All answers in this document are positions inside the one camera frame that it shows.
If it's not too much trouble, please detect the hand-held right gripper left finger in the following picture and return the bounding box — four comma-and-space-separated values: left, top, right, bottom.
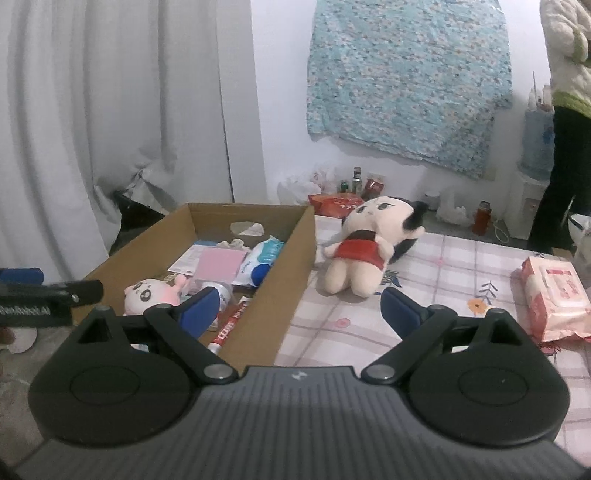
76, 285, 238, 384

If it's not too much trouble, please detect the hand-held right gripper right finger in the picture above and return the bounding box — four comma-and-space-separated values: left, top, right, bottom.
362, 287, 527, 385

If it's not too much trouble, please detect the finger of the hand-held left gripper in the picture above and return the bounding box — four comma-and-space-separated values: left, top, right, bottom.
0, 279, 105, 308
0, 267, 45, 286

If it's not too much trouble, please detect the white tape roll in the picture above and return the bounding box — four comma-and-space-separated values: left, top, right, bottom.
203, 281, 235, 311

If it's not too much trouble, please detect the red toothpaste tube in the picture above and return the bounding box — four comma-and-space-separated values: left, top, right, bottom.
207, 295, 253, 354

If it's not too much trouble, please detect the pink sponge pad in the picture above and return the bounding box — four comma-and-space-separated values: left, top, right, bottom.
193, 246, 249, 283

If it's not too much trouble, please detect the small pink plush toy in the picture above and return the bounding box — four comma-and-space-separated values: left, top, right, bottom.
123, 274, 193, 318

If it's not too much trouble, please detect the blue wet wipes pack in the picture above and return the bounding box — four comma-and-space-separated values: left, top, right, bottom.
232, 235, 286, 290

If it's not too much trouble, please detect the cardboard box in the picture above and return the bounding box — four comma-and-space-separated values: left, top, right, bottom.
71, 202, 318, 368

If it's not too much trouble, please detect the plush doll with red shirt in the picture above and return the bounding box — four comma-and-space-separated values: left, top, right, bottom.
321, 194, 428, 299

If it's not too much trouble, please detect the white paper card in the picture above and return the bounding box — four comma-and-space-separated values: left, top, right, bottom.
167, 244, 206, 276

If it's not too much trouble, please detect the checked tablecloth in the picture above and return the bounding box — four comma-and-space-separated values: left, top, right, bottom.
274, 213, 591, 428

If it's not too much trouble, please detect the white plastic bag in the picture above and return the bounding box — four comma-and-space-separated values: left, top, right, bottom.
435, 188, 475, 227
276, 173, 325, 205

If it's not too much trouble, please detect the red snack bag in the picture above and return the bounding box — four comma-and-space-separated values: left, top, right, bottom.
307, 193, 366, 219

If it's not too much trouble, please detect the pink wet wipes pack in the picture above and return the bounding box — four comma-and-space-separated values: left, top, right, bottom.
521, 255, 591, 343

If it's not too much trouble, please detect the white water dispenser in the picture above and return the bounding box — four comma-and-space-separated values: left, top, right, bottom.
505, 170, 551, 241

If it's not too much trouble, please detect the white curtain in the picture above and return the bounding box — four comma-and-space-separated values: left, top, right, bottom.
0, 0, 260, 261

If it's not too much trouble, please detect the blue water jug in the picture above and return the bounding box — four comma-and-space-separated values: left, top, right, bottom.
521, 108, 556, 181

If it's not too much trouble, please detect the blue patterned wall cloth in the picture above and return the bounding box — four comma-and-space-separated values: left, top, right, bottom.
306, 0, 514, 179

